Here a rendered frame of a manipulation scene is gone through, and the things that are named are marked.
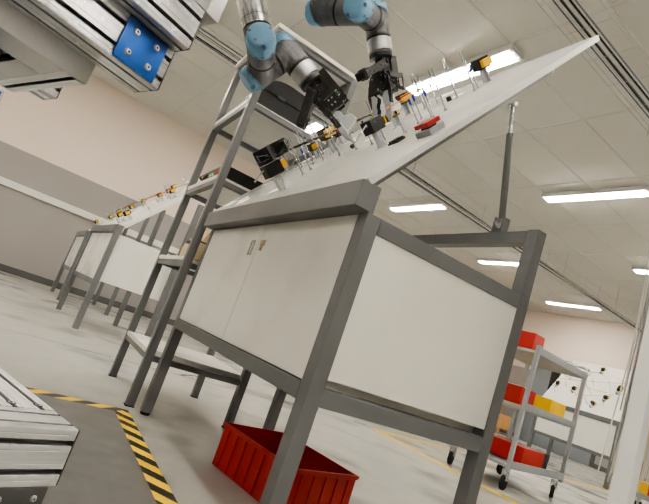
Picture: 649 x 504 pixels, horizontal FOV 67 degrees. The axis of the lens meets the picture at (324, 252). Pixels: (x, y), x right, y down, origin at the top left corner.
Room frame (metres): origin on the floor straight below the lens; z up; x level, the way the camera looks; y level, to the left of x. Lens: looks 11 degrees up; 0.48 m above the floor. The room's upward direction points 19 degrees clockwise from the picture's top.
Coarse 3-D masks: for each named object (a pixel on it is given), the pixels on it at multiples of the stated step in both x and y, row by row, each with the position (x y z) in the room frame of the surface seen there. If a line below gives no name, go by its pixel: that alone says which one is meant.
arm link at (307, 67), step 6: (306, 60) 1.26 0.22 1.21; (300, 66) 1.26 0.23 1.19; (306, 66) 1.26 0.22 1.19; (312, 66) 1.26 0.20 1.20; (294, 72) 1.27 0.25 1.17; (300, 72) 1.26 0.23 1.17; (306, 72) 1.26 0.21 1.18; (312, 72) 1.26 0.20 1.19; (294, 78) 1.28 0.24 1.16; (300, 78) 1.27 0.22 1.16; (300, 84) 1.29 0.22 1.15
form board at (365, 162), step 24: (576, 48) 1.31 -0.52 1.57; (504, 72) 1.62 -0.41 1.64; (528, 72) 1.33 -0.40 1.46; (480, 96) 1.36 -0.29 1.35; (504, 96) 1.20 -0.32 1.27; (408, 120) 1.69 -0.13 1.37; (456, 120) 1.17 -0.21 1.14; (336, 144) 2.21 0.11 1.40; (360, 144) 1.73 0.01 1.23; (408, 144) 1.20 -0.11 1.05; (432, 144) 1.12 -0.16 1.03; (336, 168) 1.44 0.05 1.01; (360, 168) 1.22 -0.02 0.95; (384, 168) 1.07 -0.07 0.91; (264, 192) 1.80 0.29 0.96; (288, 192) 1.47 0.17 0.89
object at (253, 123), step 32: (288, 32) 2.14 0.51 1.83; (320, 64) 2.27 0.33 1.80; (256, 96) 2.14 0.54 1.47; (352, 96) 2.36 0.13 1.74; (224, 128) 2.61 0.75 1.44; (256, 128) 2.45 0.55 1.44; (288, 128) 2.24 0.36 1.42; (224, 160) 2.14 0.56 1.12; (192, 192) 2.51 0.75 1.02; (224, 192) 2.38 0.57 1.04; (160, 256) 2.59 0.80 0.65; (192, 256) 2.14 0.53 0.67; (160, 320) 2.13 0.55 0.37; (160, 352) 2.19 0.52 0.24; (192, 352) 2.64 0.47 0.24
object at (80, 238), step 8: (136, 208) 6.87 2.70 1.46; (112, 216) 6.00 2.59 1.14; (96, 224) 6.56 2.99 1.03; (104, 224) 6.37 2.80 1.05; (144, 224) 6.11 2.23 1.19; (80, 232) 6.39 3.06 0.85; (88, 232) 5.83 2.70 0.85; (80, 240) 6.23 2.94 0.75; (136, 240) 6.11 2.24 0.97; (72, 248) 6.68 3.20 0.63; (80, 248) 5.83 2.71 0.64; (72, 256) 6.30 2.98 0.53; (64, 264) 6.57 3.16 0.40; (72, 264) 5.82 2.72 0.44; (56, 280) 6.81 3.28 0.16; (64, 288) 5.84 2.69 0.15; (96, 296) 7.09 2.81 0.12; (112, 296) 6.11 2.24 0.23; (112, 304) 6.12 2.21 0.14
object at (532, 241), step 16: (432, 240) 1.71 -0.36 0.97; (448, 240) 1.64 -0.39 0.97; (464, 240) 1.57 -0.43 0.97; (480, 240) 1.51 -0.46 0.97; (496, 240) 1.46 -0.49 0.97; (512, 240) 1.40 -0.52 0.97; (528, 240) 1.35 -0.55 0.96; (544, 240) 1.35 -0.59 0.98; (528, 256) 1.34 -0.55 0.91; (528, 272) 1.33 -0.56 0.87; (512, 288) 1.36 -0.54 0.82; (528, 288) 1.34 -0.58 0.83
